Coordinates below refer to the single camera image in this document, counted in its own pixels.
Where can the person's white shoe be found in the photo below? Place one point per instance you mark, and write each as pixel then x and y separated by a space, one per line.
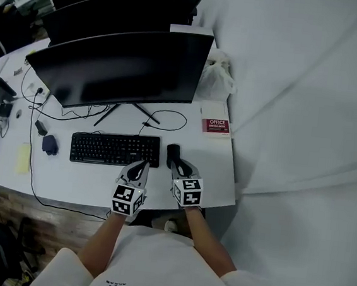
pixel 165 223

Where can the black computer mouse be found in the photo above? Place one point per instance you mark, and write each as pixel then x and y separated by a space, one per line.
pixel 173 153

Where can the person's left forearm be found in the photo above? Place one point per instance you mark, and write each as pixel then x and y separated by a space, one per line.
pixel 99 245

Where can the white plastic bag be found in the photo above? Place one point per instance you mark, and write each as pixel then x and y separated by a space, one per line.
pixel 215 76

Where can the black monitor with flat stand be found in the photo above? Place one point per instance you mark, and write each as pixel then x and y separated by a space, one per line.
pixel 116 12

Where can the person's right forearm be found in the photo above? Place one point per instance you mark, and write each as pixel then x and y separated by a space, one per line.
pixel 209 244

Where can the small black box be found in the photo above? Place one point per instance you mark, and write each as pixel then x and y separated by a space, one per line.
pixel 5 109

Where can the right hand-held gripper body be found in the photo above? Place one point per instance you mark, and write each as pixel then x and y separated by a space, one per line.
pixel 189 192

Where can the red and white notebook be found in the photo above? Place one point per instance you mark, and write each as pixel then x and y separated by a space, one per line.
pixel 216 121

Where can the person's white shirt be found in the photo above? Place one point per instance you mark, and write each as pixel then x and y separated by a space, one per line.
pixel 165 271

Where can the small grey round puck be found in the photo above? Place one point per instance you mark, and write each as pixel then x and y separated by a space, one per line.
pixel 19 113

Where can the white fabric backdrop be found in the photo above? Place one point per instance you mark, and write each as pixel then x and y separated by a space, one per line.
pixel 301 120

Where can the white power strip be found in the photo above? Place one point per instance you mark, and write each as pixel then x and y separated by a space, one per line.
pixel 33 89

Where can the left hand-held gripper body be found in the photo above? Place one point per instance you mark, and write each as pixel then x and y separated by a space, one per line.
pixel 124 200

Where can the yellow sticky note pad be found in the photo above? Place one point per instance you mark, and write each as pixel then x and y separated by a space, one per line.
pixel 23 158

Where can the large curved black monitor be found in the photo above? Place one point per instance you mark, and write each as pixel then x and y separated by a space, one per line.
pixel 119 69

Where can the black power adapter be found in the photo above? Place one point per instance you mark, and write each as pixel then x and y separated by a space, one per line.
pixel 40 128

